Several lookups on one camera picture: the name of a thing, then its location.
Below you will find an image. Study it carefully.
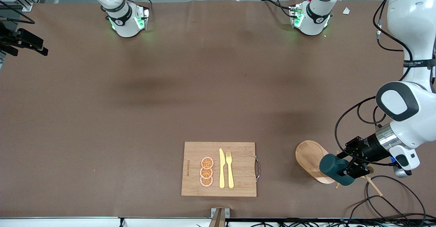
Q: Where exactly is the dark green cup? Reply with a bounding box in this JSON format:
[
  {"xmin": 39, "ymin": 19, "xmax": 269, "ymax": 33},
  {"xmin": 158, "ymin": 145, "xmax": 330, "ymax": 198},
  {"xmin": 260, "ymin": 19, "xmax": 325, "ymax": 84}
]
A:
[{"xmin": 319, "ymin": 154, "xmax": 355, "ymax": 186}]

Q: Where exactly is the wooden mug tree stand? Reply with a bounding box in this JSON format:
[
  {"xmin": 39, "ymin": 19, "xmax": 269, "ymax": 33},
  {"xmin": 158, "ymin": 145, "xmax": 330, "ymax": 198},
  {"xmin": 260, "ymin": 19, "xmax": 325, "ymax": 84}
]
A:
[{"xmin": 295, "ymin": 140, "xmax": 383, "ymax": 197}]

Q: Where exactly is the wooden cutting board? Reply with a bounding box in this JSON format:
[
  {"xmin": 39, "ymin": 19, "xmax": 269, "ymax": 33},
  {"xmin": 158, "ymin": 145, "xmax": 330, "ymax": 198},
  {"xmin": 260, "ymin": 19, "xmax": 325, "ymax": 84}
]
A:
[{"xmin": 181, "ymin": 142, "xmax": 257, "ymax": 197}]

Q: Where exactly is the yellow plastic fork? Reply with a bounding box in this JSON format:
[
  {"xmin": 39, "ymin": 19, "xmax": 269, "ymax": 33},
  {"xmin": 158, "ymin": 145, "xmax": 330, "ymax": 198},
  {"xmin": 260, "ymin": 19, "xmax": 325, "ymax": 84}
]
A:
[{"xmin": 226, "ymin": 151, "xmax": 234, "ymax": 189}]

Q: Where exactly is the brown table cloth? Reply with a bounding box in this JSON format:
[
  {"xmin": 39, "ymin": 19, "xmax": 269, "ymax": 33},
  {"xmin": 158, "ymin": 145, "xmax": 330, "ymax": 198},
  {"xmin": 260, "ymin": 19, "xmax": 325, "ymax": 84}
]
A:
[{"xmin": 0, "ymin": 0, "xmax": 436, "ymax": 219}]

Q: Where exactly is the yellow plastic knife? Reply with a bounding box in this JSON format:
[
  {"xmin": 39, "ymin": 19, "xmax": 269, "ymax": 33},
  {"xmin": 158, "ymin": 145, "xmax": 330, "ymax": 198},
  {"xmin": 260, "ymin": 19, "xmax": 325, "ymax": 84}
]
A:
[{"xmin": 219, "ymin": 148, "xmax": 225, "ymax": 189}]

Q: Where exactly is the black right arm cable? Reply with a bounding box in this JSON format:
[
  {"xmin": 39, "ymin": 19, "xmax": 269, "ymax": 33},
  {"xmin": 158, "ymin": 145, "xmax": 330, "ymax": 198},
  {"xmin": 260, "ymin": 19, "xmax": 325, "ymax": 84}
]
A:
[{"xmin": 0, "ymin": 0, "xmax": 35, "ymax": 25}]

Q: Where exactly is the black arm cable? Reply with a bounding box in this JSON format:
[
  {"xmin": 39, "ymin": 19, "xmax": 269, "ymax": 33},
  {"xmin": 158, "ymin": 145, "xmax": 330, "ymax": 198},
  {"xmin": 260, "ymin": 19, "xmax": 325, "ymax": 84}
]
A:
[
  {"xmin": 0, "ymin": 0, "xmax": 35, "ymax": 25},
  {"xmin": 335, "ymin": 0, "xmax": 414, "ymax": 168}
]

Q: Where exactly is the black looping cable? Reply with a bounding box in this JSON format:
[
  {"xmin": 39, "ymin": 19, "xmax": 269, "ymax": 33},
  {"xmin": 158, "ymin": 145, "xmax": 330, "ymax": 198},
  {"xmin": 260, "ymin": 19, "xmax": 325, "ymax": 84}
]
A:
[{"xmin": 347, "ymin": 175, "xmax": 427, "ymax": 221}]

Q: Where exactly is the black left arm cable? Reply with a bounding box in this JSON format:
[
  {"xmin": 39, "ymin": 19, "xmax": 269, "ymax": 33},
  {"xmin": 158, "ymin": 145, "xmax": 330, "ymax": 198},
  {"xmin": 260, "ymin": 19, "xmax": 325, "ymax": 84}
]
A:
[{"xmin": 335, "ymin": 0, "xmax": 414, "ymax": 168}]

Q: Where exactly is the metal bracket with wooden bar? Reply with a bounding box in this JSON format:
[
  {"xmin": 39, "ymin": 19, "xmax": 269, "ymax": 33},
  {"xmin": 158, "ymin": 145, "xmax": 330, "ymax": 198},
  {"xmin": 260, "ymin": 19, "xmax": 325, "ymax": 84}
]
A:
[{"xmin": 209, "ymin": 208, "xmax": 230, "ymax": 227}]

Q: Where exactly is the white table edge rail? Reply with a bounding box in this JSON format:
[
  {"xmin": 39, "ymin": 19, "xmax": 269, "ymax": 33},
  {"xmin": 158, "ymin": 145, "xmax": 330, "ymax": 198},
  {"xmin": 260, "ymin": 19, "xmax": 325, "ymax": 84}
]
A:
[{"xmin": 0, "ymin": 217, "xmax": 436, "ymax": 227}]

